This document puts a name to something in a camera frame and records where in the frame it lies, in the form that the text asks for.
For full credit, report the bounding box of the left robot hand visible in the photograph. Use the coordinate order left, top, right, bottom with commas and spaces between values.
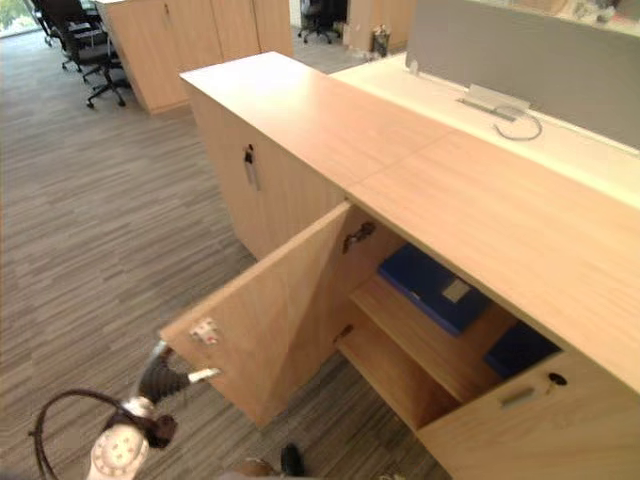
134, 339, 222, 402

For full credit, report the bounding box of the wooden cabinet door with latch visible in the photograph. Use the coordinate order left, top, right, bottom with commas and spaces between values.
159, 199, 352, 429

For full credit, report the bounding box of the closed wooden cabinet with key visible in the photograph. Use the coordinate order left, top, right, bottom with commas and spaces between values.
178, 50, 459, 261

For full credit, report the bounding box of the blue folder with label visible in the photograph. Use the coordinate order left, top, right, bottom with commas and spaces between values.
377, 243, 492, 337

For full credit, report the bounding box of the black office chair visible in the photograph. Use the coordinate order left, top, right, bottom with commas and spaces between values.
297, 0, 347, 45
30, 0, 104, 49
59, 9, 132, 110

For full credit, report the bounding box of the tall wooden cabinet row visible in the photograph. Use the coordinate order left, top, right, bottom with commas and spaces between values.
96, 0, 295, 117

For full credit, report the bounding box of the wooden office cabinet with shelves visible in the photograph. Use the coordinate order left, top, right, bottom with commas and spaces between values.
333, 130, 640, 480

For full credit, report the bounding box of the black cabinet key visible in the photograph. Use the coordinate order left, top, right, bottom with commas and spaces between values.
544, 371, 569, 396

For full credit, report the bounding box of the white office desk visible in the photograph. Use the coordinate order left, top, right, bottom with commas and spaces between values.
329, 51, 640, 211

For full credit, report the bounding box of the key with white tag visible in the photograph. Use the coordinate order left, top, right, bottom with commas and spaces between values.
242, 143, 262, 192

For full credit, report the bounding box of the black waste bin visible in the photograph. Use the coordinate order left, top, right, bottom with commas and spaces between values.
369, 24, 393, 59

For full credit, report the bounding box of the grey desk partition panel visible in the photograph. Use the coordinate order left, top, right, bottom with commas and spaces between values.
405, 0, 640, 151

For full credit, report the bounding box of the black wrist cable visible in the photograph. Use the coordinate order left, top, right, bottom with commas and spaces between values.
28, 388, 132, 480

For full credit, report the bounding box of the wooden cabinet door with handle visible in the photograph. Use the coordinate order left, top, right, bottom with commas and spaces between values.
416, 349, 640, 480

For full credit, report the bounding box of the silver partition bracket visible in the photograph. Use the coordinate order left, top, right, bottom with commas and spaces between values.
456, 83, 532, 122

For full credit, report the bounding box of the grey cable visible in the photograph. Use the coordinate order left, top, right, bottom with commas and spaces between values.
494, 113, 544, 143

